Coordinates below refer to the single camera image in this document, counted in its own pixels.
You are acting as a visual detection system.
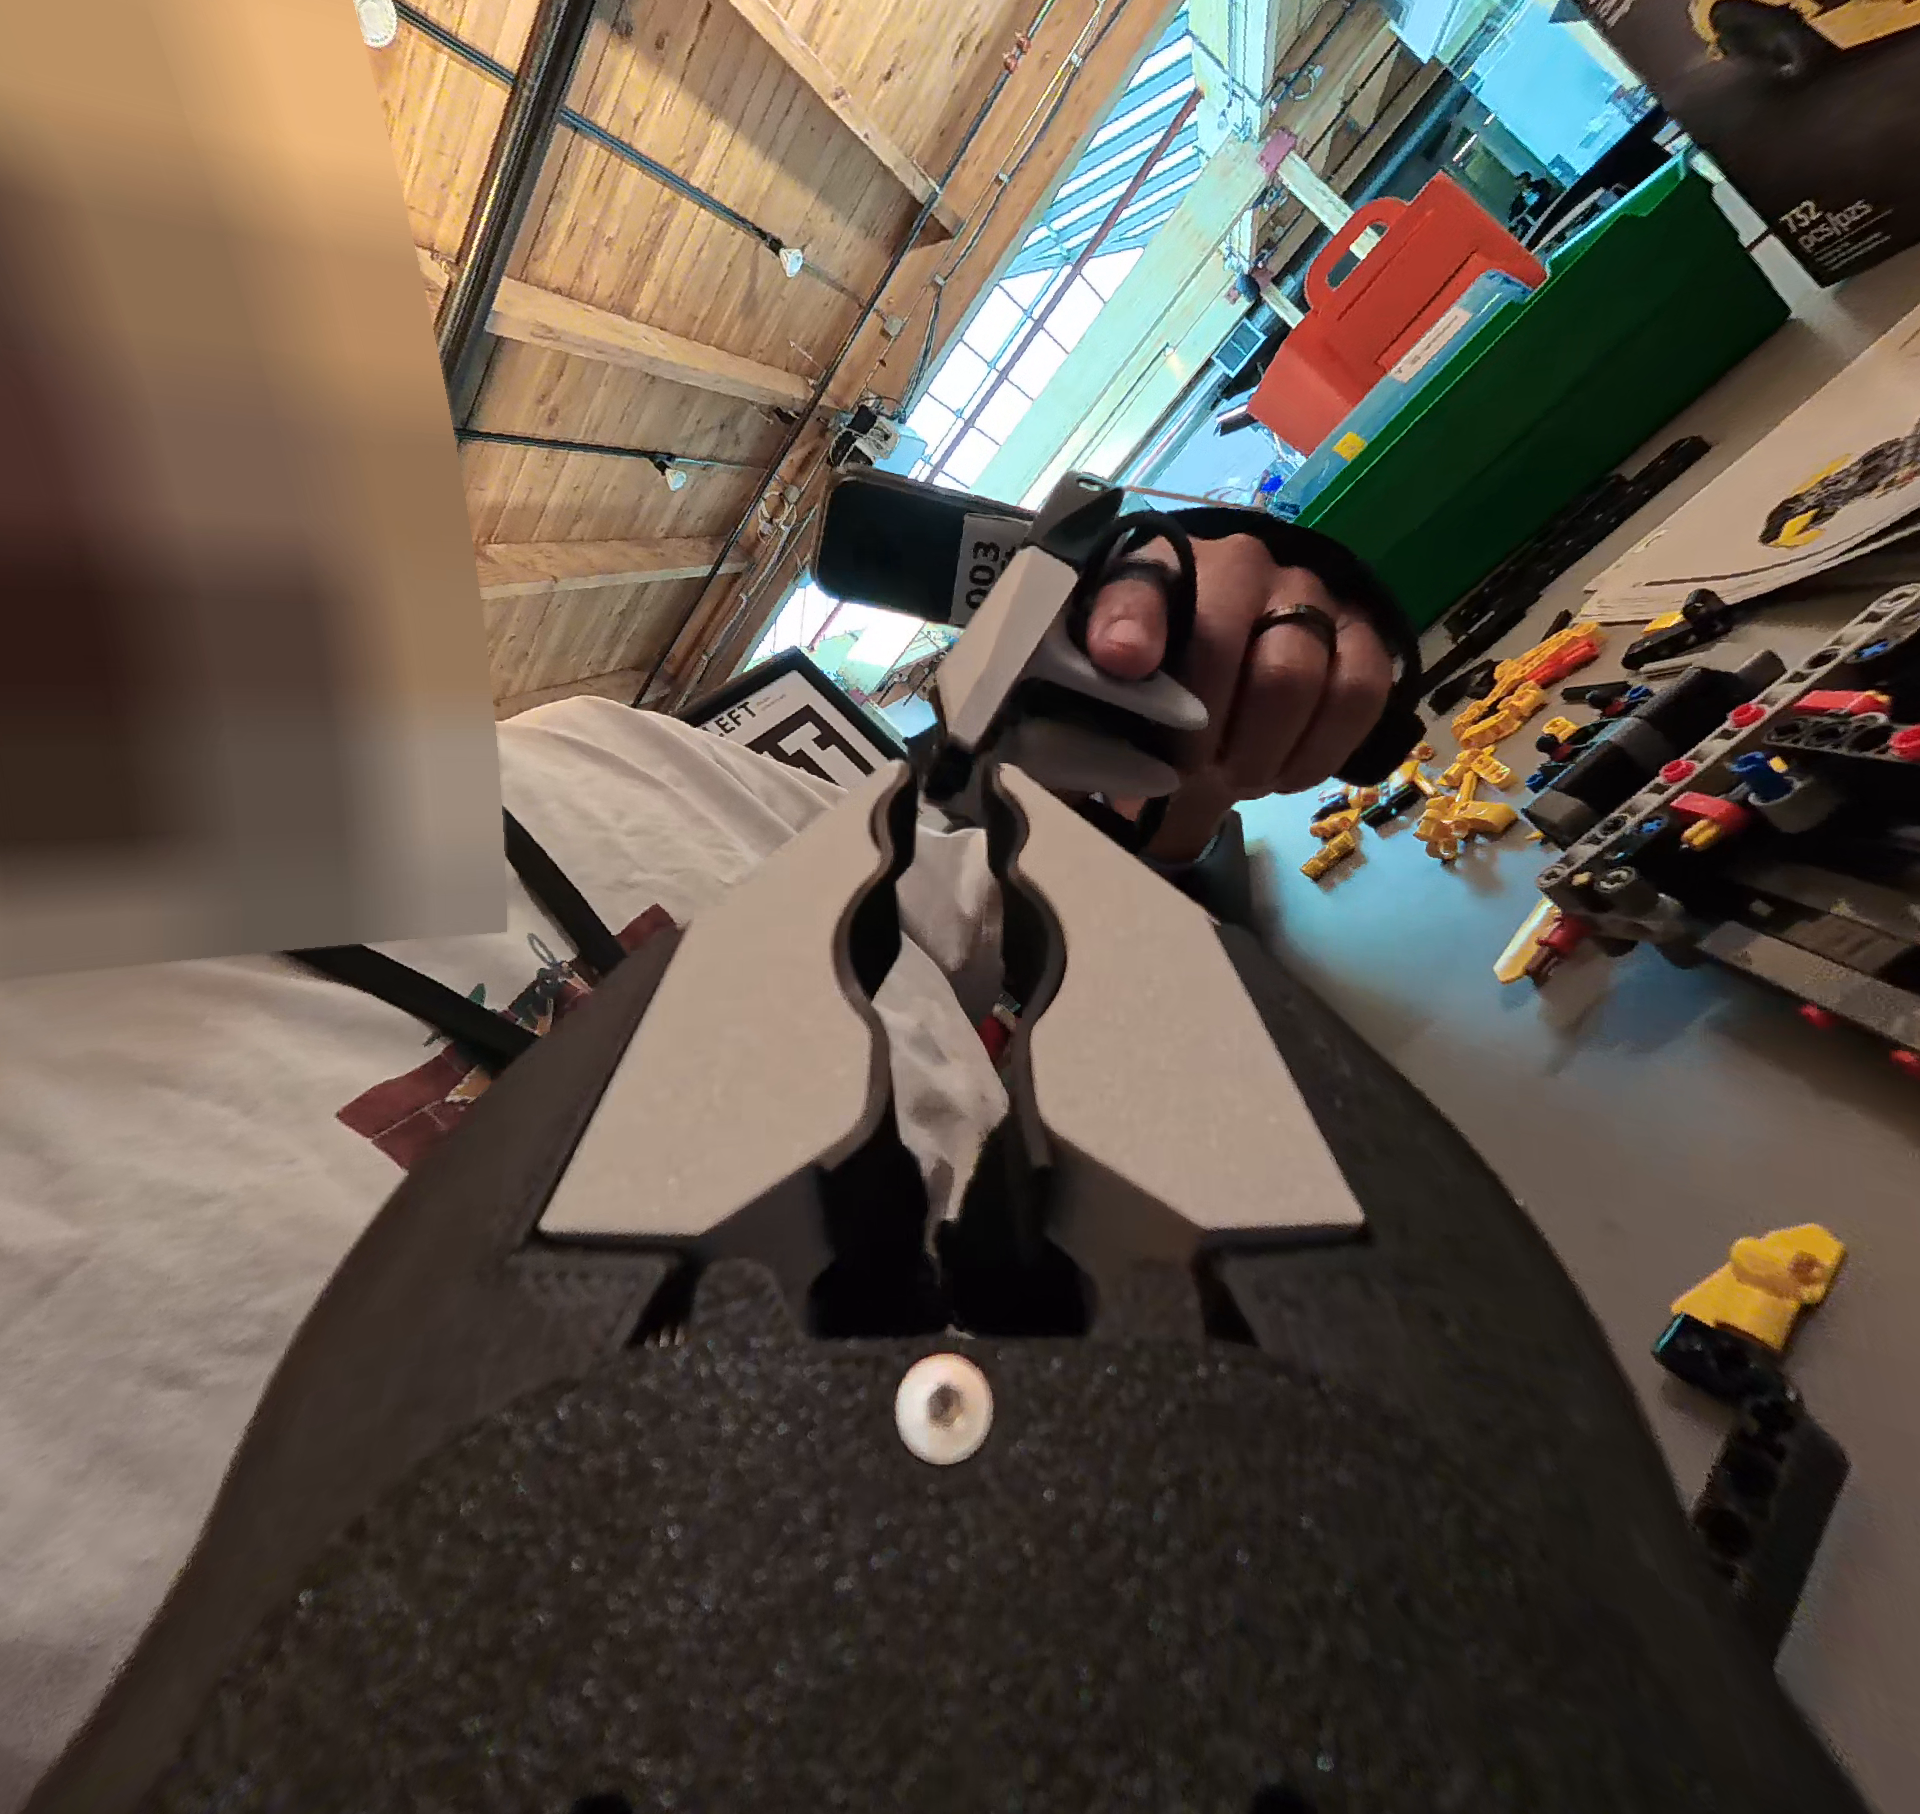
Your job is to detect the pile of yellow lego pieces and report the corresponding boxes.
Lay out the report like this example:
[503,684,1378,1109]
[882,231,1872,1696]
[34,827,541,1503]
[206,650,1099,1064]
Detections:
[1303,618,1607,883]

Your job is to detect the black and yellow lego block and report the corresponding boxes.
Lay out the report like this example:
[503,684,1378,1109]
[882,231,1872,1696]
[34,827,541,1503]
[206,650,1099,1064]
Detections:
[1619,588,1734,673]

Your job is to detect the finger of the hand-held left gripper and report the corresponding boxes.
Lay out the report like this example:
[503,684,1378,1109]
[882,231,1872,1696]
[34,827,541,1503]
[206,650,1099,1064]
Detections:
[929,539,1076,799]

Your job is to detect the black lanyard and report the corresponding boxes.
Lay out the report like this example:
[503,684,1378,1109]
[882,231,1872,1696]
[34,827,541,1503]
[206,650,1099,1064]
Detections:
[285,808,633,1071]

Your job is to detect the white instruction booklet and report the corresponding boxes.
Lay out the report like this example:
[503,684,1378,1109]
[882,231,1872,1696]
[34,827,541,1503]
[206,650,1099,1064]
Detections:
[1583,411,1920,627]

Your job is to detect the grey black lego chassis assembly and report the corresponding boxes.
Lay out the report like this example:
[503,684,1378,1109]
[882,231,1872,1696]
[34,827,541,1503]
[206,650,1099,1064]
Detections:
[1522,583,1920,1081]

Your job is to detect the lego set box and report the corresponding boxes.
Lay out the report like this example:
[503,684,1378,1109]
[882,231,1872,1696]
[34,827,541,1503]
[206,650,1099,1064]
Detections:
[1486,0,1920,288]

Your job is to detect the green plastic bin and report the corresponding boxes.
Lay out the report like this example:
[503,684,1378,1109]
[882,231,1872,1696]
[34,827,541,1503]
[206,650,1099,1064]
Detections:
[1298,162,1795,630]

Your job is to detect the black lego beams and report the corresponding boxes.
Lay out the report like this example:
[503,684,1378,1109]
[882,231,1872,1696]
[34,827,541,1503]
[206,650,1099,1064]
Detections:
[1425,434,1712,712]

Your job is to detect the black lego angle beam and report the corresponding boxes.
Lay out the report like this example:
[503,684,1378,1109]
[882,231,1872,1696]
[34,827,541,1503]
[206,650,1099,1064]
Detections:
[1693,1380,1850,1650]

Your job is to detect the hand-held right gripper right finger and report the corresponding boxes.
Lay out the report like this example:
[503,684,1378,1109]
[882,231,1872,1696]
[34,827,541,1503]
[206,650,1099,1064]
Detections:
[982,765,1366,1242]

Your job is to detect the orange plastic case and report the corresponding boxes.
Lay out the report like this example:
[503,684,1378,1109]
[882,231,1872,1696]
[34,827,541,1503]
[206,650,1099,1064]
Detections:
[1247,172,1546,451]

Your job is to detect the small black lego connector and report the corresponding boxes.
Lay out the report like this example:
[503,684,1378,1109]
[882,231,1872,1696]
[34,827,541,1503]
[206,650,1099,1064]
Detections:
[1651,1310,1795,1400]

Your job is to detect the blue wrapped roll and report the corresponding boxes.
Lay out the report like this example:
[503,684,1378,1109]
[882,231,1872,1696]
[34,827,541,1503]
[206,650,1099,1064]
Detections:
[1267,270,1546,519]

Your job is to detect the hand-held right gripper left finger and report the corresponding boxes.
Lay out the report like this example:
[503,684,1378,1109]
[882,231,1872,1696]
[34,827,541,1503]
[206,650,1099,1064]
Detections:
[538,760,919,1242]

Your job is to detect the small yellow lego piece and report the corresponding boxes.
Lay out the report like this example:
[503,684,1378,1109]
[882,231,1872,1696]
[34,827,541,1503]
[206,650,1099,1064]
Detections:
[1667,1221,1848,1359]

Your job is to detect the yellow and black lego arc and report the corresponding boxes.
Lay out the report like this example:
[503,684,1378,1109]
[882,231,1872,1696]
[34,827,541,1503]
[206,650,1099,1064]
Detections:
[1496,891,1593,987]

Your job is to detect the white printed t-shirt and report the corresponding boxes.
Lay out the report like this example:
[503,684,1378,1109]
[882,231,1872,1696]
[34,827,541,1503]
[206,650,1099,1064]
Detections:
[0,695,1007,1814]

